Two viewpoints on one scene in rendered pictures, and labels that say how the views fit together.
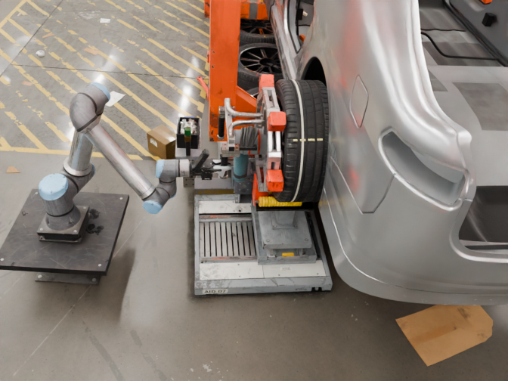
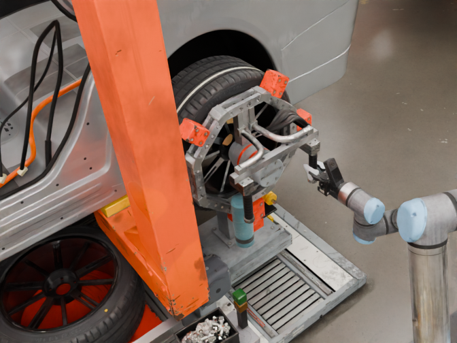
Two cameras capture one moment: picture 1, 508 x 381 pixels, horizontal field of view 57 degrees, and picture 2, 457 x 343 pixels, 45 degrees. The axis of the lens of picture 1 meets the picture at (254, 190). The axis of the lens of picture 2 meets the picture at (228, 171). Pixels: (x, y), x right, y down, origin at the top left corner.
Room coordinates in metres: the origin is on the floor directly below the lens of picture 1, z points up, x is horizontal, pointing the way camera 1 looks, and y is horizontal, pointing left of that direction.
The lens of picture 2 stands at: (2.82, 1.57, 2.31)
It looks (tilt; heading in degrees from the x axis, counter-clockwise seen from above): 41 degrees down; 247
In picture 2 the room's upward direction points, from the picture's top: 7 degrees counter-clockwise
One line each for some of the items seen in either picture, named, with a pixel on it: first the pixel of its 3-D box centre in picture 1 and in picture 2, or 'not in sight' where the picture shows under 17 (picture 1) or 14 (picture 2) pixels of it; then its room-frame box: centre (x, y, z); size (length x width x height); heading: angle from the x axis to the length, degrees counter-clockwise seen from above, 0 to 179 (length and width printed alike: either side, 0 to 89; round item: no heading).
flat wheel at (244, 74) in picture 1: (266, 72); not in sight; (3.65, 0.00, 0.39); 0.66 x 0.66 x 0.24
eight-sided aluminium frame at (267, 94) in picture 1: (266, 141); (244, 152); (2.04, -0.04, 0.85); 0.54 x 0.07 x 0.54; 9
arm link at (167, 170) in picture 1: (168, 168); (365, 206); (1.79, 0.45, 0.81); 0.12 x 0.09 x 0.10; 100
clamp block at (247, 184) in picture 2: (227, 111); (241, 182); (2.18, 0.19, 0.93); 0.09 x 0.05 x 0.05; 99
